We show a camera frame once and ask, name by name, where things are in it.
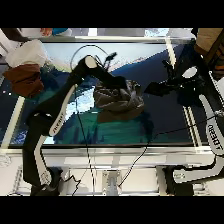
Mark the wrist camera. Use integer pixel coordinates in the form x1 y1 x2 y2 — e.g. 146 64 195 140
103 51 119 70
161 59 175 81

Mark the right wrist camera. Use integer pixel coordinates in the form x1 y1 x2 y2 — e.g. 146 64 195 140
161 59 175 81

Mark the grey shirt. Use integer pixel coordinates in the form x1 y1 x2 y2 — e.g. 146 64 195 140
93 79 146 124

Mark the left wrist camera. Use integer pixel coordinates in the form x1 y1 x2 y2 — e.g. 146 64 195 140
103 51 119 70

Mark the silver frame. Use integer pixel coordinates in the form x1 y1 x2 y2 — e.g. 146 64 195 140
0 34 224 197

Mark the dark striped garment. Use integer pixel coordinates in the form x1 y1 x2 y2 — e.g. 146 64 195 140
203 43 224 82

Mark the brown garment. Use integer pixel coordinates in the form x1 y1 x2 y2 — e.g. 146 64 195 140
2 63 46 99

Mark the white garment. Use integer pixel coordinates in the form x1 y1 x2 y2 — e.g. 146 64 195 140
4 39 52 69

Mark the black cable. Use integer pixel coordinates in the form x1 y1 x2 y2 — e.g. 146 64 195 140
69 43 110 73
117 113 224 190
73 84 98 197

